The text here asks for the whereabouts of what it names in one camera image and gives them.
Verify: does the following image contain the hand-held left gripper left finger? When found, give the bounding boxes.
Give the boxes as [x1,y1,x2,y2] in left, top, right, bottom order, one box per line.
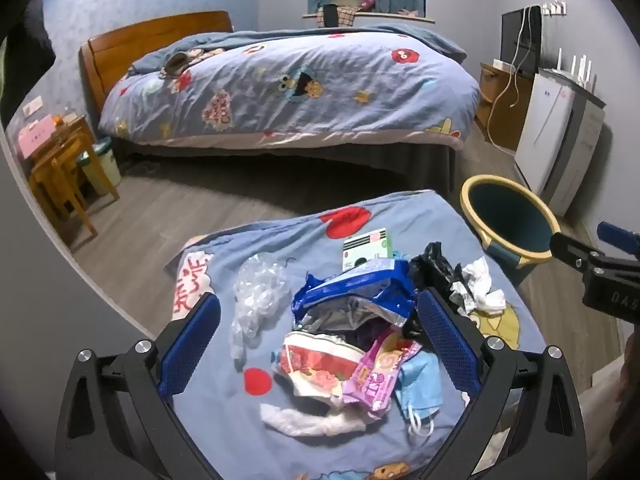
[55,291,223,480]

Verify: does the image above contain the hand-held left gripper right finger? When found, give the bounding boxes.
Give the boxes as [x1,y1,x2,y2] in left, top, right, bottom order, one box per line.
[415,287,588,480]

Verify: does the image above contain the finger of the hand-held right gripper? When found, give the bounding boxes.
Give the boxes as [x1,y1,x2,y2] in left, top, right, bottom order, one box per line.
[550,231,608,275]
[596,221,640,257]

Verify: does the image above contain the blue face mask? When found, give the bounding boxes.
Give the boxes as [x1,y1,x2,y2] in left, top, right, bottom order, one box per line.
[394,350,444,437]

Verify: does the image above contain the white tissue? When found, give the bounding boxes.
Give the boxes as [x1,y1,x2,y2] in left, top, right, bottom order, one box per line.
[450,257,507,315]

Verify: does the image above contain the pink snack packet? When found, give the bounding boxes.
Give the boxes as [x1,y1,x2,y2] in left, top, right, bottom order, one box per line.
[342,327,425,414]

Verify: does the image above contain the blue bin with yellow rim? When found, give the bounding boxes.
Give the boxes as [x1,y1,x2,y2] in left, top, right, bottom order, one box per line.
[460,174,562,286]

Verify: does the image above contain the black plastic bag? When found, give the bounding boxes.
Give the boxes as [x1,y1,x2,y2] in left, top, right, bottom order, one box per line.
[406,241,469,341]

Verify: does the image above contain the clear plastic wrap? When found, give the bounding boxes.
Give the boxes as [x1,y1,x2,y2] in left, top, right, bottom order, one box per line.
[231,252,292,361]

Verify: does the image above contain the blue snack bag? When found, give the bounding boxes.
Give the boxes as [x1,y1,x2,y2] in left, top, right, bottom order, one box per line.
[291,257,418,343]

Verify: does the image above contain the green and white box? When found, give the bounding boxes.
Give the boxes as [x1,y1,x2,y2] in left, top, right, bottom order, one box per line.
[342,228,396,273]

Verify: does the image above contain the person's right forearm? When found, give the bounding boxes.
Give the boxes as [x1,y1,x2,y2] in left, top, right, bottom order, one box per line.
[619,330,640,480]

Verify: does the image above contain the white air purifier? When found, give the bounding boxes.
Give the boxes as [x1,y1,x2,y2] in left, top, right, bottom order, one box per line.
[514,69,608,217]

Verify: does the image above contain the blue printed blanket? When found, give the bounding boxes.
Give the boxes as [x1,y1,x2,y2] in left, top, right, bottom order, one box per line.
[165,190,550,480]

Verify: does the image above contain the wooden cabinet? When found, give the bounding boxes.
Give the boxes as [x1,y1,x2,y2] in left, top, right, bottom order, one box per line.
[474,61,534,154]

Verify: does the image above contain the white router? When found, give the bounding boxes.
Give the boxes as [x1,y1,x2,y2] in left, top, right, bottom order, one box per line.
[542,48,597,93]

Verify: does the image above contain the small green and white bin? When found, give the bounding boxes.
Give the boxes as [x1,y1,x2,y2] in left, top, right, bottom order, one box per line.
[76,136,123,197]

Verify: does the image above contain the black monitor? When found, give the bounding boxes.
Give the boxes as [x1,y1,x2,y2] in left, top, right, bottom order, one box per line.
[501,5,544,77]

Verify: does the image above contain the grey bed skirt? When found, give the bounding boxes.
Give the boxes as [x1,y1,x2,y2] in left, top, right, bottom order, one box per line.
[112,132,457,192]

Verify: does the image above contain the wooden nightstand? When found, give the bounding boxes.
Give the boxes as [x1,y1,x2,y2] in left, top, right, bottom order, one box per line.
[26,114,120,238]

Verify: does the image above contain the pink box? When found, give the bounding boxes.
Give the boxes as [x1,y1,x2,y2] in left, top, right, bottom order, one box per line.
[17,114,57,159]

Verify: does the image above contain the blue cartoon print duvet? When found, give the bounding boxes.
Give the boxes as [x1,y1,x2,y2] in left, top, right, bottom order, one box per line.
[97,24,482,152]

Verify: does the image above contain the wooden window sill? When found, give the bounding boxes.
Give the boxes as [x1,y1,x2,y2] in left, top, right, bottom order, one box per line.
[302,11,436,25]

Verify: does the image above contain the wooden bed headboard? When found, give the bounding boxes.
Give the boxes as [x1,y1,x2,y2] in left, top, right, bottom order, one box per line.
[80,11,235,112]

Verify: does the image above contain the white cable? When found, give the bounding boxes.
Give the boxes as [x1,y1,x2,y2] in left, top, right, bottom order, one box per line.
[486,6,532,147]

